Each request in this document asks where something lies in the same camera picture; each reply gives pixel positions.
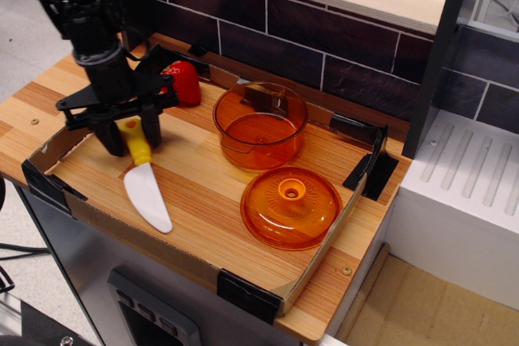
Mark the cardboard fence with black tape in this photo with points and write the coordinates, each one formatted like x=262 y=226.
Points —
x=295 y=290

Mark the red toy strawberry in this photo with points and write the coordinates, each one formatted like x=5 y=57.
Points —
x=186 y=82

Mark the yellow handled white toy knife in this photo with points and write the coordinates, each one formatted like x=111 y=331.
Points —
x=140 y=182

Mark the orange transparent pot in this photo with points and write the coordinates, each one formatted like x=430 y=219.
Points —
x=261 y=124

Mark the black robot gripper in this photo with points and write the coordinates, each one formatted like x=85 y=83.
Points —
x=115 y=92

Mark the grey oven control panel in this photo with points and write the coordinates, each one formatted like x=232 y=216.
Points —
x=149 y=320

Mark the white toy sink drainboard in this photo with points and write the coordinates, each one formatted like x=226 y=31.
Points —
x=456 y=213

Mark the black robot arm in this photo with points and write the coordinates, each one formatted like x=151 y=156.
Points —
x=92 y=27

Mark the orange transparent pot lid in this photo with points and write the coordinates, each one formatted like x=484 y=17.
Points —
x=290 y=208

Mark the dark grey vertical post right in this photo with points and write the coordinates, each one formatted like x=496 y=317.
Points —
x=425 y=108

